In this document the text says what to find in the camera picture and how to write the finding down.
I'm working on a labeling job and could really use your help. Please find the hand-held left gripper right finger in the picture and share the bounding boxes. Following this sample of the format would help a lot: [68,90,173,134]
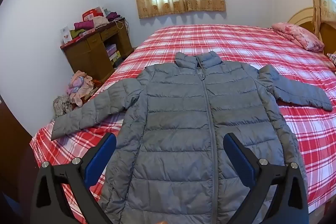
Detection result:
[223,132,310,224]

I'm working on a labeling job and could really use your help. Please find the bed with red plaid sheet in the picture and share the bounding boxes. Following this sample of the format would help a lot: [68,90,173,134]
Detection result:
[29,24,336,224]

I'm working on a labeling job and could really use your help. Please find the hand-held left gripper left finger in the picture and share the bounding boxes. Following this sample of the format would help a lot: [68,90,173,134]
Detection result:
[31,133,117,224]

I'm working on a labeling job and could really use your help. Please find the magenta folded cloth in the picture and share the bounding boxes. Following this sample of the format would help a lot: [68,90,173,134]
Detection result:
[73,21,95,30]

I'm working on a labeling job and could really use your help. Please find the green folded cloth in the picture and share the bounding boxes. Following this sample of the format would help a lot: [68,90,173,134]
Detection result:
[69,29,86,39]

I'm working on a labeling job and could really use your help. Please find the wooden headboard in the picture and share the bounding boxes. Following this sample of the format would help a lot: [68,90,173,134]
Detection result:
[287,7,336,55]

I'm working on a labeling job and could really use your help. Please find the brown wooden desk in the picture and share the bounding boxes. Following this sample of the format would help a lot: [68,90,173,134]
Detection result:
[60,18,134,84]

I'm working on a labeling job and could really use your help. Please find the pile of pink clothes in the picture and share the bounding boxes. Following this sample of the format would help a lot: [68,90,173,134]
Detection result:
[67,70,95,106]

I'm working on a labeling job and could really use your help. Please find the purple folded cloth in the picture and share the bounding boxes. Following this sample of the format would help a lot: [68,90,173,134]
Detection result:
[105,12,122,22]

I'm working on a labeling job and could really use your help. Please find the beige floral side curtain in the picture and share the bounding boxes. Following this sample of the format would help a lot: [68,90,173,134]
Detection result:
[312,0,336,42]

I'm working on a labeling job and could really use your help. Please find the white greeting card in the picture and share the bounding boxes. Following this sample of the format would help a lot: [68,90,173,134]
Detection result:
[60,27,72,44]

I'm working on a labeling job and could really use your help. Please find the grey patterned cloth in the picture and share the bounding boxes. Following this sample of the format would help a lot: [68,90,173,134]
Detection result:
[52,95,73,118]

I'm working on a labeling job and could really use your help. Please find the pink floral pillow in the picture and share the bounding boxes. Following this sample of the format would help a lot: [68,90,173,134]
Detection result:
[271,22,324,51]

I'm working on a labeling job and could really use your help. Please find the dark wooden cabinet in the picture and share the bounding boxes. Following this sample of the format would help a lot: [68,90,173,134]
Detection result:
[0,94,36,195]

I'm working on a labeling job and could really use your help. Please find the grey puffer jacket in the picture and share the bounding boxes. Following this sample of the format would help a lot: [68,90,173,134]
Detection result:
[51,51,333,224]

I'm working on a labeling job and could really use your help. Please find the red box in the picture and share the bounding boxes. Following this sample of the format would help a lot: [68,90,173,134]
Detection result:
[82,9,103,22]

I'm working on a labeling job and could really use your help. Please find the pale pink folded cloth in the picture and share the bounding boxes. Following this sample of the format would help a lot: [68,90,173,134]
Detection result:
[89,16,109,28]

